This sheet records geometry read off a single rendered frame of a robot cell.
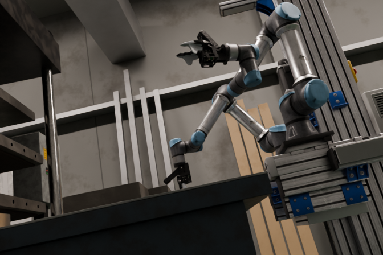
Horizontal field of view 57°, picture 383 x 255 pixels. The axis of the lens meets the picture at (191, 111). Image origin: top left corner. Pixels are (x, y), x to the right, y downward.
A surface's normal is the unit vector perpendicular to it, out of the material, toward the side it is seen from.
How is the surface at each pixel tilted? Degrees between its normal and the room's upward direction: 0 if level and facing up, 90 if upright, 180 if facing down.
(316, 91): 98
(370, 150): 90
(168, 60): 90
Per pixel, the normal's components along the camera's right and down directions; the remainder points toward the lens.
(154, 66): -0.12, -0.32
